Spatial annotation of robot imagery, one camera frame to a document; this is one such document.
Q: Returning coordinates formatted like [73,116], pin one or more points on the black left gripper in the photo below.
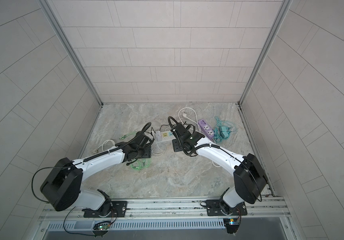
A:
[148,148]

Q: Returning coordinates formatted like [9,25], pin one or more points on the left circuit board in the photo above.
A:
[102,226]

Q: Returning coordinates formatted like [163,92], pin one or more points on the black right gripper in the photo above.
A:
[174,144]

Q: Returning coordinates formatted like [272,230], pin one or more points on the teal charger lower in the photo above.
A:
[224,135]

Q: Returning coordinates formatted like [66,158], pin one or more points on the right circuit board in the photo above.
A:
[232,225]

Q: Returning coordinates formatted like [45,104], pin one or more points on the circuit board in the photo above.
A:
[102,226]
[232,225]

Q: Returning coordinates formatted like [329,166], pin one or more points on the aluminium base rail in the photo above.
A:
[190,208]

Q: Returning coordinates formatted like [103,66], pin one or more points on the teal charger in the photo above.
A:
[224,135]
[224,129]

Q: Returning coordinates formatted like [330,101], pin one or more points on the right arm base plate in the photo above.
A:
[214,207]

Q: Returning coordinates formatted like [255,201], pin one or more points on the teal charger upper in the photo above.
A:
[224,129]

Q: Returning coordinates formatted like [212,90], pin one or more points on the white multicolour power strip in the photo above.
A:
[167,136]

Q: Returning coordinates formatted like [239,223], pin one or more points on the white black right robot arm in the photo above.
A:
[249,176]

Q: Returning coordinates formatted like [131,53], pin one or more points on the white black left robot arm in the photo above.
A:
[62,187]

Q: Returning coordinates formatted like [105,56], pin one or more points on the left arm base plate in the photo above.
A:
[118,207]

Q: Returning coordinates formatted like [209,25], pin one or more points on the purple power strip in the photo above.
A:
[207,130]

